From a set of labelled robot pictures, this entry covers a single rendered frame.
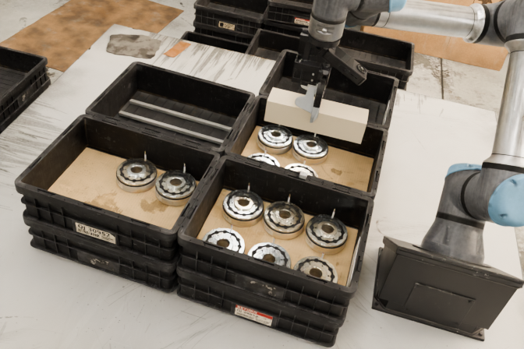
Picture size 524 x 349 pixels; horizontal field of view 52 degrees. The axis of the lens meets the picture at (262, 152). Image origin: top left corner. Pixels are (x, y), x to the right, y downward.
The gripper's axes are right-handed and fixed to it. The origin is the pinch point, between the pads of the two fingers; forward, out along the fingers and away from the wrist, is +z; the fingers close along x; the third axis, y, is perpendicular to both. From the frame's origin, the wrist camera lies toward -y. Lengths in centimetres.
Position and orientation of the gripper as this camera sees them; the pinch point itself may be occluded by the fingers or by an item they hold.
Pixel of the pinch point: (317, 111)
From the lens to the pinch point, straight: 131.2
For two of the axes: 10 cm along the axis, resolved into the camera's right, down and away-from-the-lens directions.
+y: -9.7, -2.4, 1.1
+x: -2.3, 6.1, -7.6
